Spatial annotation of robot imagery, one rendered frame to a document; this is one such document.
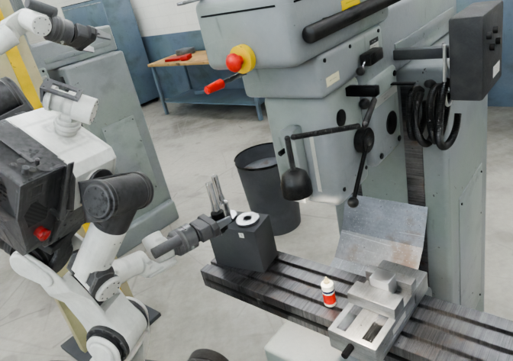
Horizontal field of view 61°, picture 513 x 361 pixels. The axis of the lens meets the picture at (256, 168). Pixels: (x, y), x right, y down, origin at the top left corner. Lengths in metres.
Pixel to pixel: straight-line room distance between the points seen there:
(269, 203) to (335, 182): 2.19
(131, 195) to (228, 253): 0.74
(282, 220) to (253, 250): 1.80
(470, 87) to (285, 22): 0.54
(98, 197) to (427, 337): 0.96
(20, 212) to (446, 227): 1.31
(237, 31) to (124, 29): 7.46
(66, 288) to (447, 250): 1.26
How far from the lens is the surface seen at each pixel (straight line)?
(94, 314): 1.45
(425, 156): 1.54
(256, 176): 3.20
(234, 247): 1.67
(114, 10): 8.35
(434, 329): 1.44
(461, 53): 1.21
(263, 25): 0.92
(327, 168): 1.13
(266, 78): 1.08
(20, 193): 1.04
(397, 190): 1.65
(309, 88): 1.02
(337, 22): 0.97
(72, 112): 1.12
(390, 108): 1.34
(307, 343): 1.51
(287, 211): 3.39
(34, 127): 1.19
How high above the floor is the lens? 1.93
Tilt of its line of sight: 24 degrees down
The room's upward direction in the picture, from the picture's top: 13 degrees counter-clockwise
